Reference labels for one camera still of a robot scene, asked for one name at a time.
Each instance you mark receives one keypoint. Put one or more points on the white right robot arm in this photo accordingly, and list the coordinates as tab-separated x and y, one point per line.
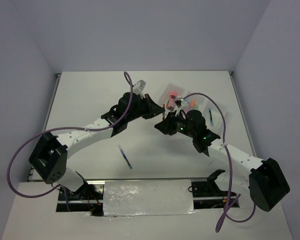
266	182

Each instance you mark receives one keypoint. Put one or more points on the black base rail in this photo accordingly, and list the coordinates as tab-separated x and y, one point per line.
206	195

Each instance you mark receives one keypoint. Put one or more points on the blue pen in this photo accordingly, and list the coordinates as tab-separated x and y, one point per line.
124	156

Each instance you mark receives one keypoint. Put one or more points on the silver foil tape sheet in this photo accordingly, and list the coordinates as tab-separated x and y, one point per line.
147	198

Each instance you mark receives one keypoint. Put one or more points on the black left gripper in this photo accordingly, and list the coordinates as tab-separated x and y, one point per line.
153	109

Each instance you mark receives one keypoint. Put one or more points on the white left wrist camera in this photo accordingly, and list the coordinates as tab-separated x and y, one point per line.
138	88

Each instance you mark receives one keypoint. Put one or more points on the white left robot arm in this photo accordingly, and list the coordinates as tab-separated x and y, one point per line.
51	153

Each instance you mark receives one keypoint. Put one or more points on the red pen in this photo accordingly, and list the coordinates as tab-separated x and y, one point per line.
163	113

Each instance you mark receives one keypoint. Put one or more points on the pink-capped small bottle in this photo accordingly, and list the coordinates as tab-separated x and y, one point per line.
170	105

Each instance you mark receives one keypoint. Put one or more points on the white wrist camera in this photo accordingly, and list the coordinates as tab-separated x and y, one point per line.
138	88
181	105

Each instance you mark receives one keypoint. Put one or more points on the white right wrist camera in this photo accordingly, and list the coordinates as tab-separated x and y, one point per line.
181	105

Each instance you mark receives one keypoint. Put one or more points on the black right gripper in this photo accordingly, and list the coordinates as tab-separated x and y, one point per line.
167	126

